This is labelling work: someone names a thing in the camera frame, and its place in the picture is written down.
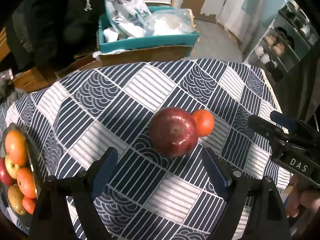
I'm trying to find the person's right hand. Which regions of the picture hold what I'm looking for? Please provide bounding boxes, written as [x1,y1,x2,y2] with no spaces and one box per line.
[285,175,319,218]

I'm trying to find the clear plastic bag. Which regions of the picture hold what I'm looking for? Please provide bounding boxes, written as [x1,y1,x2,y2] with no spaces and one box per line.
[144,9,197,36]

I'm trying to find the white printed plastic bag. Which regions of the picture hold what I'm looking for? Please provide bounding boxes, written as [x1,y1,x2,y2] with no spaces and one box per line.
[104,0,151,38]

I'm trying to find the orange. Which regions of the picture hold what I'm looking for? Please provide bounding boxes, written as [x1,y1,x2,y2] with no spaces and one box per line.
[17,167,37,199]
[4,130,28,166]
[191,109,214,137]

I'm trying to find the yellow-green mango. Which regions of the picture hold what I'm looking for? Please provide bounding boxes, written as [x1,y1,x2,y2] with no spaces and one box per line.
[5,155,22,180]

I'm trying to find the shoe rack shelf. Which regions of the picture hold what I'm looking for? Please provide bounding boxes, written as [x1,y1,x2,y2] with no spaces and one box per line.
[244,0,319,83]

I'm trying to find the brown potato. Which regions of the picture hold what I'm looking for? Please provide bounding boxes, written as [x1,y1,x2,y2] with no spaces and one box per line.
[8,185,27,216]

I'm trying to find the small orange tangerine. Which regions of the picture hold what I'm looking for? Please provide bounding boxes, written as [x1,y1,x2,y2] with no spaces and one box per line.
[22,196,36,215]

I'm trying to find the navy white patterned tablecloth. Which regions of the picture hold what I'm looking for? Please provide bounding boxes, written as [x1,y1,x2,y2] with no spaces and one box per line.
[1,59,291,239]

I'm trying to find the dark hanging clothes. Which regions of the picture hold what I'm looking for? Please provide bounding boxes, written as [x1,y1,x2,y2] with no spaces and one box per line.
[1,0,105,74]

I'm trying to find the teal cardboard box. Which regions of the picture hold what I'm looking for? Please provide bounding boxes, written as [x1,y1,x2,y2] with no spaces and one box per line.
[97,6,199,54]

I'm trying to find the dark fruit tray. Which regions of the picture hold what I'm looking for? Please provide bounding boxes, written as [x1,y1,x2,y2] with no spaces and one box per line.
[1,122,42,230]

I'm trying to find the large red apple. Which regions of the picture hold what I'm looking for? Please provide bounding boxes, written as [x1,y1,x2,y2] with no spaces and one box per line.
[149,107,199,158]

